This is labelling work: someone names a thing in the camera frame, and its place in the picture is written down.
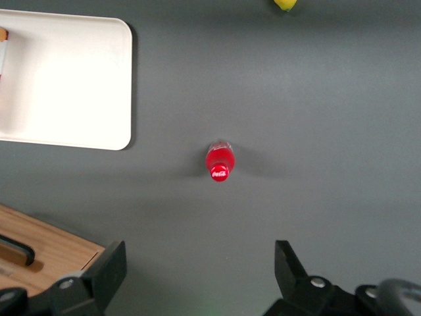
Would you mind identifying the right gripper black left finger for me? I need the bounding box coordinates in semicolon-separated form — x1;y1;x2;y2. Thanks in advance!
28;240;128;316

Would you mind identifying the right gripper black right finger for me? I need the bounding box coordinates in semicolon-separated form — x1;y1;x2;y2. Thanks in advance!
262;239;360;316

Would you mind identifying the red soda can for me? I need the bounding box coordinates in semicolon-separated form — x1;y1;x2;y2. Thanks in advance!
205;140;236;183

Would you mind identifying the white rectangular tray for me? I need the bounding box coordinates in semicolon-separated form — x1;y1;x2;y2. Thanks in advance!
0;9;134;151

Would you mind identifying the lower wooden drawer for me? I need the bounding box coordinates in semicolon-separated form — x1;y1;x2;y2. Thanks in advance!
0;210;100;297

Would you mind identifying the wooden drawer cabinet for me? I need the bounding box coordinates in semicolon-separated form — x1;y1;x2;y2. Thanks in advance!
0;203;108;297

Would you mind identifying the long red cardboard box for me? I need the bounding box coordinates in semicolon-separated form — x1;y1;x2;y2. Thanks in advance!
0;26;10;80

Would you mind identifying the yellow lemon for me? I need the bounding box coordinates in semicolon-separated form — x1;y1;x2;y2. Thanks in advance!
272;0;299;13

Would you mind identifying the black lower drawer handle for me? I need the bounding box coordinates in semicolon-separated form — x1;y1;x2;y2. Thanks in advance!
0;234;36;267

